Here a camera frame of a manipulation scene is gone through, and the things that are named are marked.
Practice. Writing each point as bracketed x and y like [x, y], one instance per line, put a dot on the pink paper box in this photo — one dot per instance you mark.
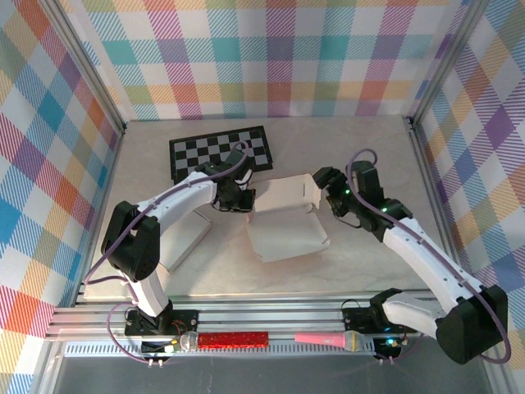
[287, 234]

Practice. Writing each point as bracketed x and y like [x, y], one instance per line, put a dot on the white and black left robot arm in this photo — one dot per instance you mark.
[180, 201]

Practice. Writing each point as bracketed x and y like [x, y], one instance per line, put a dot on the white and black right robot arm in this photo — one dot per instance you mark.
[418, 256]

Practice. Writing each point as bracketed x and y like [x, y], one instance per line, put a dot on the black and grey chessboard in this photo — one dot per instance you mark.
[193, 152]

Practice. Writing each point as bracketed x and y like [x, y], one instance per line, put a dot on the black controller board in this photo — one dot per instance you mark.
[387, 346]
[158, 348]

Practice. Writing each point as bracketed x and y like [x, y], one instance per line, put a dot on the pink toy microphone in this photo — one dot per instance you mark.
[320, 339]

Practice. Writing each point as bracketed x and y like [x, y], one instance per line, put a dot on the red glitter toy microphone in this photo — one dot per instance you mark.
[234, 340]

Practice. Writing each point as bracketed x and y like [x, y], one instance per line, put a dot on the aluminium side rail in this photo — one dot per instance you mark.
[424, 164]
[111, 164]

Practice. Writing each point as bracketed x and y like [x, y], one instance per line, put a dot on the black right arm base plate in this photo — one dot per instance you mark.
[357, 318]

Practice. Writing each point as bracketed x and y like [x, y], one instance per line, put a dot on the aluminium mounting rail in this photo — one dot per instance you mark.
[266, 318]

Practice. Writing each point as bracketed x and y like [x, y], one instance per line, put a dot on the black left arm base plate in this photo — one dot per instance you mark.
[184, 320]

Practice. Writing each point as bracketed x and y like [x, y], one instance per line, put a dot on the aluminium frame post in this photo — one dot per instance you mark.
[447, 61]
[87, 67]

